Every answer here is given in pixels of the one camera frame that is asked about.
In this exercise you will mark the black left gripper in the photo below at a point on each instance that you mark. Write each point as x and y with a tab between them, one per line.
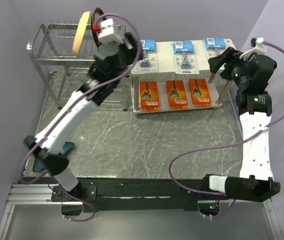
131	53

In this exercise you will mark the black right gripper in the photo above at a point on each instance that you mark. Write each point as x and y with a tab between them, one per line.
215	63

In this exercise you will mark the blue razor blister pack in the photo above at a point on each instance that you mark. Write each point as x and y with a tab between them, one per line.
214	46
149	62
185	61

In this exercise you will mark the blue razor blister pack front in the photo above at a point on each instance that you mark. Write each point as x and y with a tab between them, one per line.
185	61

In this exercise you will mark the orange razor box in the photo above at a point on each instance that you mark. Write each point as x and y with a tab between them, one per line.
176	94
149	96
199	92

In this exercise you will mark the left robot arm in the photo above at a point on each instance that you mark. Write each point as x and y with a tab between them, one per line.
47	144

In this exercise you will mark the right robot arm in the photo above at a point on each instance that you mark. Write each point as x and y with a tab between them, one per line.
255	181

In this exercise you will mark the white two-tier shelf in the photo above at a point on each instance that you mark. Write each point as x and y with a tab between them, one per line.
166	71

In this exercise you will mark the dark brown plate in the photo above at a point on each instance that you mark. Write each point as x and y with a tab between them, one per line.
95	26

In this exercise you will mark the cream plate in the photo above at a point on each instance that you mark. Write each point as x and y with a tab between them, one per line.
79	35

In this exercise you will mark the steel dish rack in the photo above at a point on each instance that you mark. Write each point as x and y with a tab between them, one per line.
50	48

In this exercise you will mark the blue star-shaped dish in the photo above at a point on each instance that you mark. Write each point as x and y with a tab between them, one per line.
38	166

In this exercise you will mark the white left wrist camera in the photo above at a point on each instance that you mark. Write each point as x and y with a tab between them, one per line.
108	32

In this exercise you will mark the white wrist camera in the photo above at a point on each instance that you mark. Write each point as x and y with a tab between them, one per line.
258	47
108	32

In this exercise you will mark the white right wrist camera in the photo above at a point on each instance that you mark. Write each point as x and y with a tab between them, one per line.
258	47

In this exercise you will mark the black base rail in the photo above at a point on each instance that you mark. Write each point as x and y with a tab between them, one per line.
129	194

